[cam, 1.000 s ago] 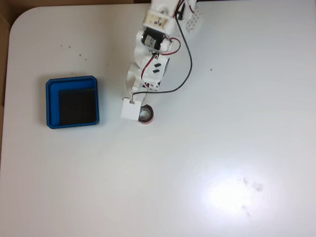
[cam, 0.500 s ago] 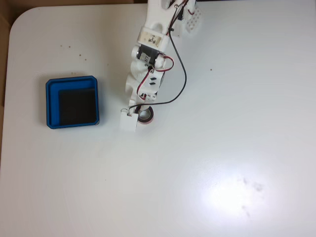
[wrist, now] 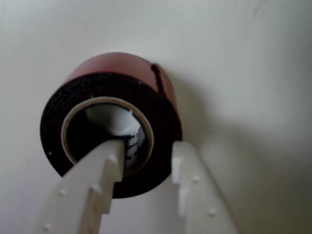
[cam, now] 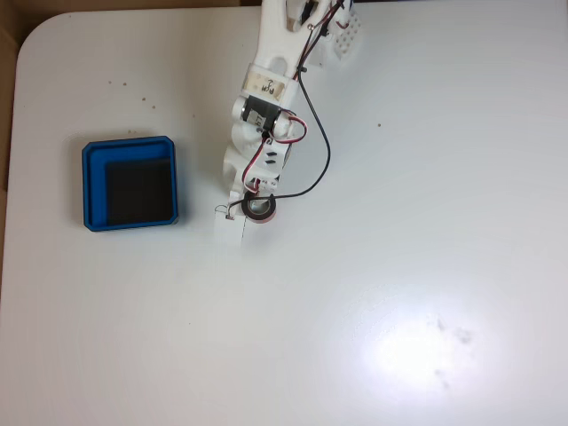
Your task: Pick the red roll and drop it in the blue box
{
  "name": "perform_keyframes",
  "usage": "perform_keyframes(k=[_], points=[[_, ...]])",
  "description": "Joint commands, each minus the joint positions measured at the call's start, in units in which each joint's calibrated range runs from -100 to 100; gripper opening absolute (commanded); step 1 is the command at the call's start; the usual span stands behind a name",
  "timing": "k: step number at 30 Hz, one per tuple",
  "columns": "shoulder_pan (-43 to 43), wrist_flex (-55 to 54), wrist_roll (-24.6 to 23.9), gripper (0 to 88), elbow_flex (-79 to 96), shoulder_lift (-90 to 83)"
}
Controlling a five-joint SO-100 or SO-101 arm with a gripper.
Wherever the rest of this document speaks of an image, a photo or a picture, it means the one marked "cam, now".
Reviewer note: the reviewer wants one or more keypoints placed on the blue square box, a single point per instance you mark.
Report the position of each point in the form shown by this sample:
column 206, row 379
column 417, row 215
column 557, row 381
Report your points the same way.
column 94, row 186

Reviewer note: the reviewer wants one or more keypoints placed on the black foam pad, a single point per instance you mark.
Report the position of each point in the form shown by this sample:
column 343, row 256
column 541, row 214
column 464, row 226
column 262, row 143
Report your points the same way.
column 137, row 191

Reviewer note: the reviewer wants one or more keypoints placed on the white camera box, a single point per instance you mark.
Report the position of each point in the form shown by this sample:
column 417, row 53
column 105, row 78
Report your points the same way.
column 228, row 231

